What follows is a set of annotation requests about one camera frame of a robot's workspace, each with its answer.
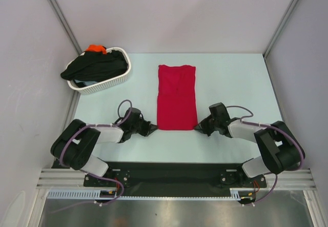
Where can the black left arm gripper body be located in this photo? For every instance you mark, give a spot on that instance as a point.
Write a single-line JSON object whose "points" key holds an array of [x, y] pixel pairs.
{"points": [[142, 127]]}

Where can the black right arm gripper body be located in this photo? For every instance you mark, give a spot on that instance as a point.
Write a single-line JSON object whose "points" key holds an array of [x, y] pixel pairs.
{"points": [[206, 125]]}

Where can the red t shirt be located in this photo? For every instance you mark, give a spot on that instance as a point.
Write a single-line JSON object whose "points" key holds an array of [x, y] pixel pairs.
{"points": [[176, 101]]}

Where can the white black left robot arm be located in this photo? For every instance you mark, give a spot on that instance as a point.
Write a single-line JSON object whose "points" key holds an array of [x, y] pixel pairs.
{"points": [[74, 147]]}

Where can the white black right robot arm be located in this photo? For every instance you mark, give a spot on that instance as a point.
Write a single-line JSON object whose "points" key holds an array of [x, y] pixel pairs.
{"points": [[279, 149]]}

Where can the white plastic laundry basket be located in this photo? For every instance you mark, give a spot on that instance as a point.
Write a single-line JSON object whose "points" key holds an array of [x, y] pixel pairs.
{"points": [[107, 83]]}

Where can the light blue t shirt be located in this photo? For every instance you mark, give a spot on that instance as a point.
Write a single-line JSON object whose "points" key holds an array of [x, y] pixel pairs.
{"points": [[82, 84]]}

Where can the black t shirt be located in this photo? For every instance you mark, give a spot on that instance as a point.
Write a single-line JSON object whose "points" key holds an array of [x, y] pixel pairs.
{"points": [[93, 66]]}

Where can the orange t shirt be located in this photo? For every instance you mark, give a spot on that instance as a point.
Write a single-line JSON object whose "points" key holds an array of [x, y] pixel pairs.
{"points": [[96, 48]]}

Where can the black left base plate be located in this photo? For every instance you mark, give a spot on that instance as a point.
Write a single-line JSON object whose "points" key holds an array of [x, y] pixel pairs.
{"points": [[122, 176]]}

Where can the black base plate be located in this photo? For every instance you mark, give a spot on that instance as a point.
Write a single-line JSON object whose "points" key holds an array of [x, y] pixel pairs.
{"points": [[233, 178], [122, 176]]}

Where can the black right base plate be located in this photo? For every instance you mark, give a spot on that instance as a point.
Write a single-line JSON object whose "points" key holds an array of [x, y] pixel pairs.
{"points": [[233, 178]]}

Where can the white slotted cable duct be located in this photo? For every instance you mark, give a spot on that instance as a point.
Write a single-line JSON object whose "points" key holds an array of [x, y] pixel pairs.
{"points": [[81, 194]]}

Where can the aluminium front rail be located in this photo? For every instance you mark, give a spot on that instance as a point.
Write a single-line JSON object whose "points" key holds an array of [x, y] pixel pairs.
{"points": [[70, 179]]}

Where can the right aluminium corner post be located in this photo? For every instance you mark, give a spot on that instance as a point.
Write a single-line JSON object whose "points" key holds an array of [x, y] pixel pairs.
{"points": [[281, 26]]}

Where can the aluminium corner post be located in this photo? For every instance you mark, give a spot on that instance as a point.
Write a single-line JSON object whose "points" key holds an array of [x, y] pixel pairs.
{"points": [[55, 6], [281, 26]]}

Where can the left aluminium corner post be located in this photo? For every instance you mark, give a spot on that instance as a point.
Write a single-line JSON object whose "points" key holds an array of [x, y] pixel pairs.
{"points": [[55, 6]]}

